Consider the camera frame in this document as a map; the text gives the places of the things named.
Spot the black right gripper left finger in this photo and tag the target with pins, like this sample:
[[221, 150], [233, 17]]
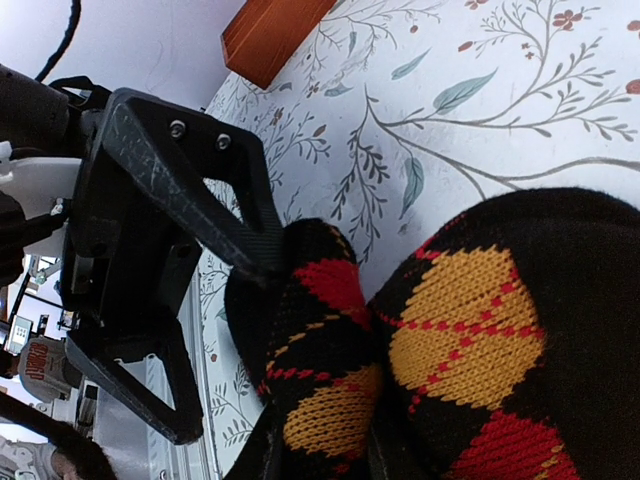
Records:
[[261, 456]]

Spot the black red orange argyle sock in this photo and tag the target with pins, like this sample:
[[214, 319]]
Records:
[[508, 343]]

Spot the brown wooden compartment tray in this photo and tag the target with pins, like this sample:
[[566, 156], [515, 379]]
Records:
[[264, 34]]

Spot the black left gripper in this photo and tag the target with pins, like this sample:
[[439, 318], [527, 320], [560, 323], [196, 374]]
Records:
[[127, 266]]

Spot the floral table mat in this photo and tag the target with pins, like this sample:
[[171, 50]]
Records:
[[394, 117]]

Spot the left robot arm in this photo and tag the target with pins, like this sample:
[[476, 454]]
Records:
[[41, 154]]

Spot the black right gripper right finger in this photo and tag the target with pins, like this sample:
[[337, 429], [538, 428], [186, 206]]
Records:
[[390, 454]]

